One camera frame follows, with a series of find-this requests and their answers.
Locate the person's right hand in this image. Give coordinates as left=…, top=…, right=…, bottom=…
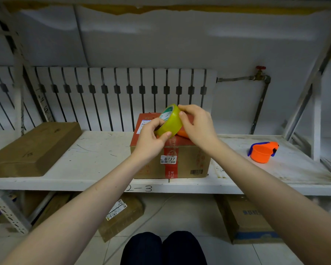
left=178, top=104, right=221, bottom=153

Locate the orange plastic piece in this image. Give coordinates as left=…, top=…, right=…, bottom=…
left=177, top=114, right=194, bottom=139

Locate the cardboard box with red tape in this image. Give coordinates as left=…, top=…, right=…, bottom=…
left=130, top=113, right=212, bottom=179

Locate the flat brown cardboard box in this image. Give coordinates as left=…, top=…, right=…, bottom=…
left=0, top=122, right=83, bottom=179

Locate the white radiator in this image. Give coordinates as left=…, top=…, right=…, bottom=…
left=0, top=66, right=218, bottom=133

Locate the person's left hand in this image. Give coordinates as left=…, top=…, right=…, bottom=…
left=132, top=118, right=172, bottom=164

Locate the metal pipe with red valve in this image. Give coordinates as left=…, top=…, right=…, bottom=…
left=217, top=66, right=271, bottom=135

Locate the orange and blue tape dispenser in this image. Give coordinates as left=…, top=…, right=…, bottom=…
left=247, top=141, right=280, bottom=164

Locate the person's right forearm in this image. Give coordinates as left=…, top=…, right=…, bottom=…
left=209, top=140, right=331, bottom=265

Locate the person's right leg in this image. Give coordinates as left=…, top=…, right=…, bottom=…
left=162, top=231, right=208, bottom=265

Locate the person's leg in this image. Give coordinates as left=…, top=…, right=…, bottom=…
left=120, top=232, right=164, bottom=265
left=162, top=231, right=208, bottom=265

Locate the person's left forearm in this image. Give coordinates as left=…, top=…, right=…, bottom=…
left=1, top=152, right=144, bottom=265

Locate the white metal shelf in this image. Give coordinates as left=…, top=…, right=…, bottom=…
left=0, top=0, right=331, bottom=235

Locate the yellow tape roll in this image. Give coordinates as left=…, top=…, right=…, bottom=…
left=154, top=104, right=183, bottom=138

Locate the cardboard box with blue stripe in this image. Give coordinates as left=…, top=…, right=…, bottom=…
left=215, top=194, right=284, bottom=245

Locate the person's left leg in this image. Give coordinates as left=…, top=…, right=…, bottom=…
left=120, top=232, right=164, bottom=265

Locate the cardboard box with white label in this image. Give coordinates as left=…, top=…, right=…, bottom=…
left=98, top=194, right=145, bottom=243

